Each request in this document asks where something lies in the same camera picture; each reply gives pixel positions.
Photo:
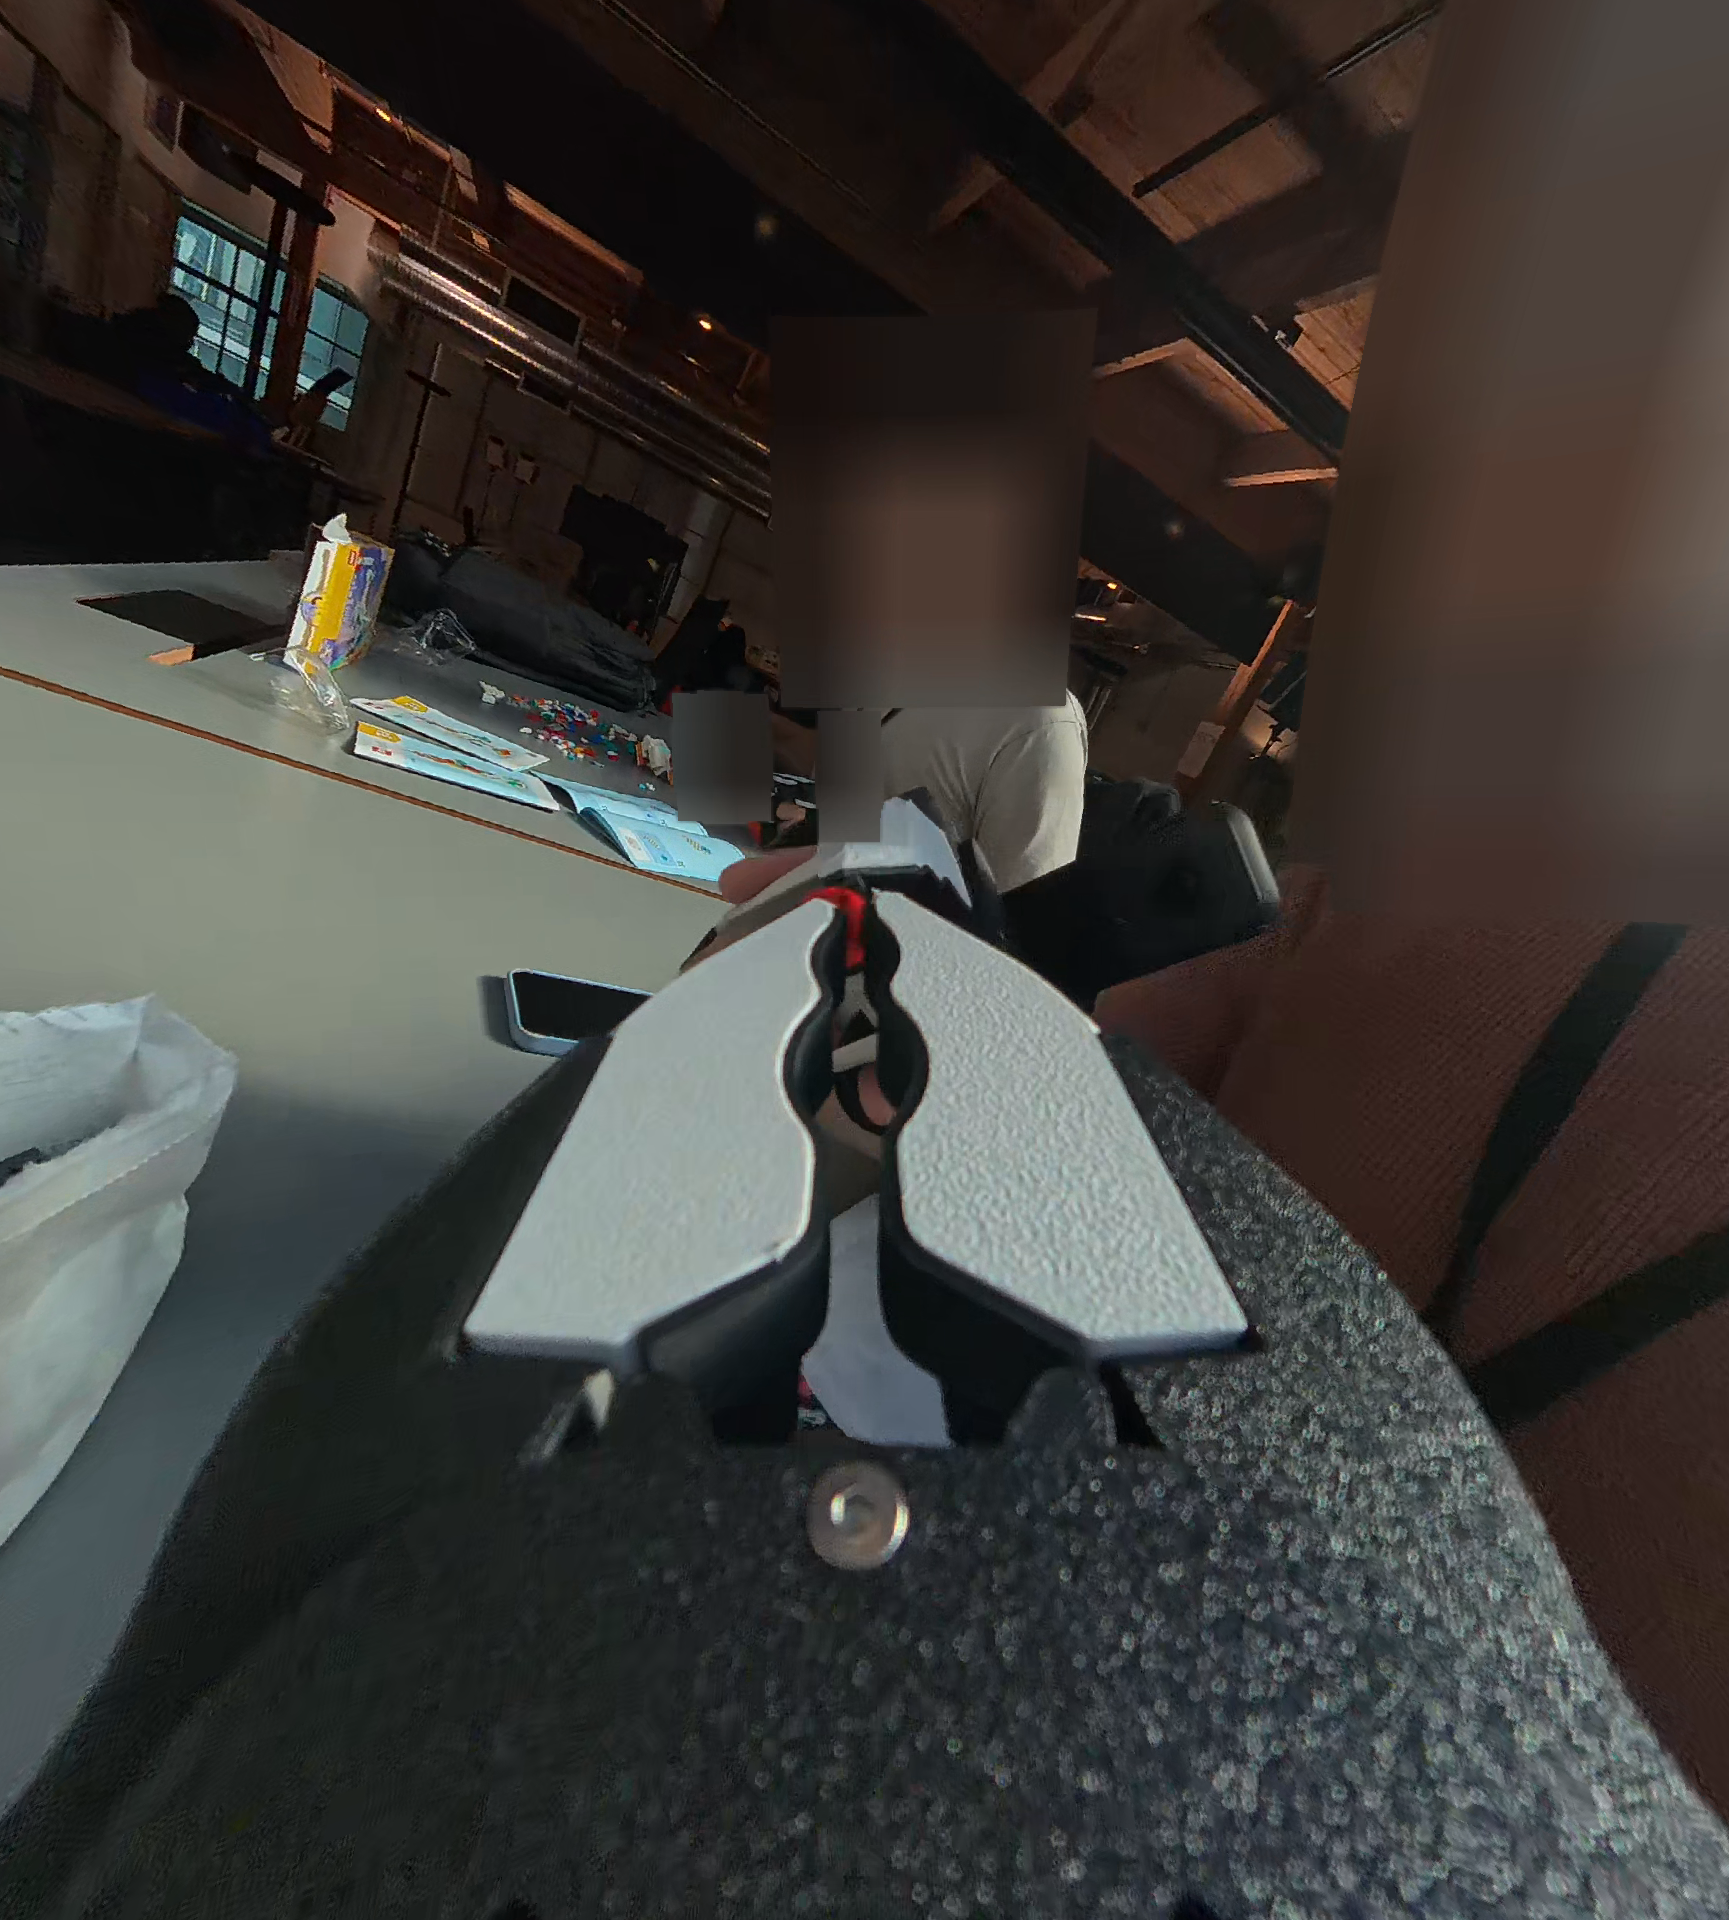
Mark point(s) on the dark framed window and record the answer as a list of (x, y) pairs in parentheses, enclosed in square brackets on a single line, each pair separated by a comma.
[(266, 318)]

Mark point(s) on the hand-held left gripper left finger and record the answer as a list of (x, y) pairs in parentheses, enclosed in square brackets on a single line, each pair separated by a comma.
[(658, 1185)]

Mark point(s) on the torn printed white paper bag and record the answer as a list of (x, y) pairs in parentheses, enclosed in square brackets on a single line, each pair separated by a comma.
[(40, 1287)]

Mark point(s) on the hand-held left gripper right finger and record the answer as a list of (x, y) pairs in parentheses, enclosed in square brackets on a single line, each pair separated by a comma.
[(1076, 1185)]

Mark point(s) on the small yellow white box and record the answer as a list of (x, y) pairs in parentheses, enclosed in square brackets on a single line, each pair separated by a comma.
[(343, 603)]

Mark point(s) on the small colourful leaflet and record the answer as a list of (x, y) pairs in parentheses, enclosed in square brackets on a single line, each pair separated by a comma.
[(458, 750)]

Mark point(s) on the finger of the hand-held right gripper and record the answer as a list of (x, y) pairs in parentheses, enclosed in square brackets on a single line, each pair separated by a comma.
[(883, 867)]

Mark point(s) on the black smartphone blue case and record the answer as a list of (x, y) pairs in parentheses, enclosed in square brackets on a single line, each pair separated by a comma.
[(565, 1011)]

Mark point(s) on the small red black lego assembly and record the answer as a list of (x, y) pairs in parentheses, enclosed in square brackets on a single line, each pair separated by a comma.
[(860, 961)]

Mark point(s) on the colourful lego pile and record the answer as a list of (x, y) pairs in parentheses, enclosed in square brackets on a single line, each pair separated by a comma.
[(570, 719)]

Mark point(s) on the open blue instruction booklet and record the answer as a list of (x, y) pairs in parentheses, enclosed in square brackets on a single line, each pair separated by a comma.
[(658, 828)]

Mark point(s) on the black backpack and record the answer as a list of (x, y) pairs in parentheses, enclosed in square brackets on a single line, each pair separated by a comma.
[(519, 618)]

